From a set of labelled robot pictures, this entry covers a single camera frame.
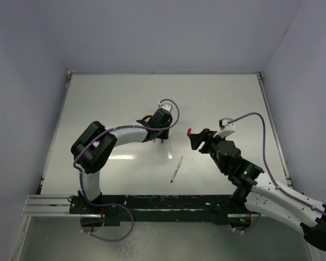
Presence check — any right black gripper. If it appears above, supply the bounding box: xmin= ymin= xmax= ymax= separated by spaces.
xmin=189 ymin=128 xmax=227 ymax=173

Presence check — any white pen red end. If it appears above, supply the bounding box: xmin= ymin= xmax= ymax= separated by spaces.
xmin=170 ymin=156 xmax=183 ymax=183

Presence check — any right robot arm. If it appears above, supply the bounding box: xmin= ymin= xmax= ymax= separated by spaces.
xmin=187 ymin=129 xmax=326 ymax=252

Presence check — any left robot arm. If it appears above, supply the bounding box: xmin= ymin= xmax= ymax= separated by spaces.
xmin=71 ymin=108 xmax=180 ymax=213

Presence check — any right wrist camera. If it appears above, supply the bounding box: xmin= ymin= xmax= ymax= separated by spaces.
xmin=213 ymin=118 xmax=236 ymax=138

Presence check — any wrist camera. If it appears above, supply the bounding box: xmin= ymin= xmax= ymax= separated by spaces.
xmin=158 ymin=101 xmax=173 ymax=114
xmin=213 ymin=118 xmax=236 ymax=138

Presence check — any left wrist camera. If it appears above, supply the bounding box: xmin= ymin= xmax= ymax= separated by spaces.
xmin=158 ymin=101 xmax=173 ymax=114

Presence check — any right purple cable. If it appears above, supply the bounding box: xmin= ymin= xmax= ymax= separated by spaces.
xmin=228 ymin=112 xmax=326 ymax=234

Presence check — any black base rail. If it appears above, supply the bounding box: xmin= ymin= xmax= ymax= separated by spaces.
xmin=68 ymin=195 xmax=254 ymax=228

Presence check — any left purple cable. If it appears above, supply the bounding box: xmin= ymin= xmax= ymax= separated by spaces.
xmin=73 ymin=98 xmax=180 ymax=207

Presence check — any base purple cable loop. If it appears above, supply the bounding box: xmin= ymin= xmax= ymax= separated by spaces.
xmin=80 ymin=203 xmax=134 ymax=242

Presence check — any aluminium frame rail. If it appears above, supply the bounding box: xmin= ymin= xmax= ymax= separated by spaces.
xmin=20 ymin=194 xmax=74 ymax=218

